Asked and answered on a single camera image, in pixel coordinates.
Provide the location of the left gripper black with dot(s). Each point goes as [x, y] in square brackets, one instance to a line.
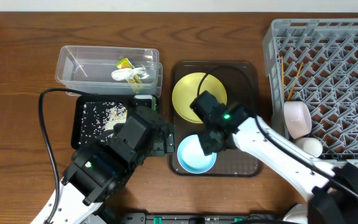
[164, 140]

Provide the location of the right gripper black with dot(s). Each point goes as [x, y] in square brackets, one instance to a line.
[204, 136]

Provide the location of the blue bowl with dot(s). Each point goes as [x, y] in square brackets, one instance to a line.
[191, 156]

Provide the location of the yellow plate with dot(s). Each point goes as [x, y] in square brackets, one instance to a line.
[185, 91]

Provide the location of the rice leftovers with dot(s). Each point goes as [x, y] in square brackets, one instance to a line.
[98, 117]

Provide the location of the white wrapper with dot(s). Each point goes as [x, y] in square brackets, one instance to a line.
[127, 73]

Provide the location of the orange green snack wrapper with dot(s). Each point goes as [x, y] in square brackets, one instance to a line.
[125, 63]

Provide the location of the wooden chopstick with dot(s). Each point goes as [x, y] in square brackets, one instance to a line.
[282, 75]
[296, 78]

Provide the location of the pink white bowl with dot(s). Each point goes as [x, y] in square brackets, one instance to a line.
[297, 118]

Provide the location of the white cup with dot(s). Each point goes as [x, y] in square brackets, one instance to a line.
[310, 145]

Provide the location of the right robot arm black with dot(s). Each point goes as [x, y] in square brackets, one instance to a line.
[331, 192]

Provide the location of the grey dishwasher rack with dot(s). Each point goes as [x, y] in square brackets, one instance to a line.
[328, 81]

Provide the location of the brown serving tray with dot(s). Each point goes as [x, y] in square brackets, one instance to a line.
[229, 163]

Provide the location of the black tray bin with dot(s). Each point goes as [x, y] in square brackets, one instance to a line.
[126, 100]

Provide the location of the clear plastic bin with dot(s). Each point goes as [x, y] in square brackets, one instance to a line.
[89, 68]

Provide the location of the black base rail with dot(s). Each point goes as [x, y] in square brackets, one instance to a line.
[174, 218]

